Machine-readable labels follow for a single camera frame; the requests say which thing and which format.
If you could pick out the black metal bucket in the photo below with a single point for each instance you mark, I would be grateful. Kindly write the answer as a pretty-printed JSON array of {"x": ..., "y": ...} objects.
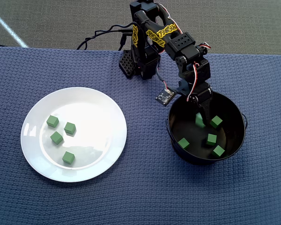
[{"x": 234, "y": 140}]

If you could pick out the blue woven table cloth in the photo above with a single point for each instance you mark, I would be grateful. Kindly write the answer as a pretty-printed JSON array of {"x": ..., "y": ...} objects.
[{"x": 140, "y": 199}]

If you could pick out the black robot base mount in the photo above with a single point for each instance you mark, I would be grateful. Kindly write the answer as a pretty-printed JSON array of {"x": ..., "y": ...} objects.
[{"x": 127, "y": 65}]

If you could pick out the green cube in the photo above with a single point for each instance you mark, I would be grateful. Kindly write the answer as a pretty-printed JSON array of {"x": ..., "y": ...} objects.
[
  {"x": 212, "y": 139},
  {"x": 183, "y": 143},
  {"x": 68, "y": 157},
  {"x": 52, "y": 121},
  {"x": 56, "y": 137},
  {"x": 218, "y": 150},
  {"x": 216, "y": 121},
  {"x": 69, "y": 128},
  {"x": 198, "y": 120}
]

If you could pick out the white round plate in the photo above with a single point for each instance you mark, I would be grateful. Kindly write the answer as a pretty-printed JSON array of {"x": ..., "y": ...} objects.
[{"x": 103, "y": 112}]

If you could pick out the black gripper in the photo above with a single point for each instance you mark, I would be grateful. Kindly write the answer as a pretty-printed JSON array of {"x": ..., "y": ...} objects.
[{"x": 203, "y": 96}]

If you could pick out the white floor tape strip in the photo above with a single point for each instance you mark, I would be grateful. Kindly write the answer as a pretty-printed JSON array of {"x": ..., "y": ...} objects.
[{"x": 9, "y": 28}]

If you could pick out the small camera circuit board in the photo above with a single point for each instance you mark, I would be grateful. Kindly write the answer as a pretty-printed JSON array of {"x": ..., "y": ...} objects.
[{"x": 165, "y": 97}]

